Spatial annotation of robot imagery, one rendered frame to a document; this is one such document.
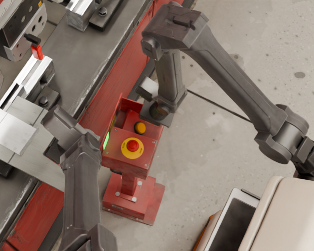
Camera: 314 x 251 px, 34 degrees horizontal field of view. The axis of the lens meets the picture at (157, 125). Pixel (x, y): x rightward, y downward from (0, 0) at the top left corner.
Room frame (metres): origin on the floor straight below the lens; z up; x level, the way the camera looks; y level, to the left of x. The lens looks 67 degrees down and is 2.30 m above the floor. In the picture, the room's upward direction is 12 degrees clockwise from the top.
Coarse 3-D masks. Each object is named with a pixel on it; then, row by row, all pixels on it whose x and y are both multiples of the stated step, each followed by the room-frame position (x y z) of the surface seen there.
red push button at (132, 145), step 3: (129, 141) 0.56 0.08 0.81; (132, 141) 0.56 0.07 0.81; (135, 141) 0.56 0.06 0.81; (129, 144) 0.55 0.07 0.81; (132, 144) 0.55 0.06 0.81; (135, 144) 0.55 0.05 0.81; (138, 144) 0.56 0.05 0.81; (129, 147) 0.54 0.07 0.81; (132, 147) 0.54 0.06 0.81; (135, 147) 0.54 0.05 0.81; (138, 147) 0.55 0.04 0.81; (129, 150) 0.53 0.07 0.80; (132, 150) 0.53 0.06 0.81; (135, 150) 0.54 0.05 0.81
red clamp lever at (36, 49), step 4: (24, 36) 0.61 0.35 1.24; (28, 36) 0.60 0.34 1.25; (32, 36) 0.61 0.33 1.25; (28, 40) 0.60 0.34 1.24; (32, 40) 0.60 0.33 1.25; (36, 40) 0.60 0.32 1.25; (40, 40) 0.61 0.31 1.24; (32, 44) 0.60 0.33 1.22; (36, 44) 0.59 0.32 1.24; (32, 48) 0.60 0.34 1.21; (36, 48) 0.60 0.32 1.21; (40, 48) 0.60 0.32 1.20; (32, 52) 0.60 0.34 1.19; (36, 52) 0.59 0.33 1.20; (40, 52) 0.60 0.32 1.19; (36, 56) 0.60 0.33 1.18; (40, 56) 0.60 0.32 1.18
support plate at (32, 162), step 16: (16, 112) 0.51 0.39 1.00; (32, 112) 0.52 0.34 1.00; (0, 144) 0.41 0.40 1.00; (32, 144) 0.42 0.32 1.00; (48, 144) 0.43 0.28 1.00; (16, 160) 0.37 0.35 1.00; (32, 160) 0.38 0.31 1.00; (48, 160) 0.39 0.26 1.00; (48, 176) 0.35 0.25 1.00; (64, 176) 0.35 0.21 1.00
